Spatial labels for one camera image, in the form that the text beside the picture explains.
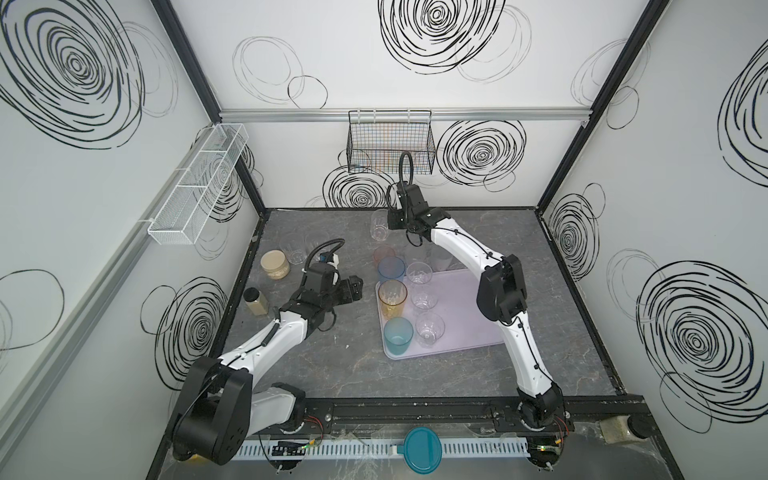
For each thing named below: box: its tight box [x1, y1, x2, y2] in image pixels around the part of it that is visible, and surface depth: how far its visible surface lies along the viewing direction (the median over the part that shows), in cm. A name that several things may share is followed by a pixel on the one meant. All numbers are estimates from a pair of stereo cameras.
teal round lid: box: [397, 427, 443, 475], surface depth 64 cm
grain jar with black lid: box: [599, 412, 653, 444], surface depth 68 cm
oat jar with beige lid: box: [260, 249, 291, 280], surface depth 98 cm
